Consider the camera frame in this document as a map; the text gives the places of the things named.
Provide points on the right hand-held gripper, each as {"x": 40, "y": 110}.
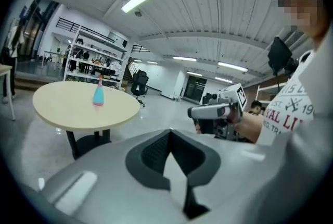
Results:
{"x": 234, "y": 98}

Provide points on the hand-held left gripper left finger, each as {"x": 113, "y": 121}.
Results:
{"x": 109, "y": 191}

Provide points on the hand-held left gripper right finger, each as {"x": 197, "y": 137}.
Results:
{"x": 234, "y": 191}

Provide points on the teal and pink toy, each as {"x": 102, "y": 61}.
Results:
{"x": 100, "y": 79}
{"x": 99, "y": 96}

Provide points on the person's right forearm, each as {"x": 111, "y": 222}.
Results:
{"x": 249, "y": 127}

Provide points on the person's right hand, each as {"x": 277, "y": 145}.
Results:
{"x": 234, "y": 114}

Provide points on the black office chair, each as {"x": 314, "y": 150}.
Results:
{"x": 139, "y": 82}

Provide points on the white printed t-shirt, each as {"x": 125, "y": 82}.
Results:
{"x": 286, "y": 103}

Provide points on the black staircase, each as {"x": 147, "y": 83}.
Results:
{"x": 130, "y": 69}

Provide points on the white cloth pile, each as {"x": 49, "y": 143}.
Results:
{"x": 116, "y": 68}

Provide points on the white shelving unit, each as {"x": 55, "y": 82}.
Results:
{"x": 96, "y": 52}

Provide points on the person's head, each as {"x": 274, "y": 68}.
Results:
{"x": 301, "y": 4}

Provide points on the wooden desk white legs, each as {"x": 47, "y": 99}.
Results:
{"x": 4, "y": 69}

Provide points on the black mezzanine railing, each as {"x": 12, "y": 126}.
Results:
{"x": 67, "y": 23}

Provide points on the black table pedestal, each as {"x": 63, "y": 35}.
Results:
{"x": 88, "y": 142}

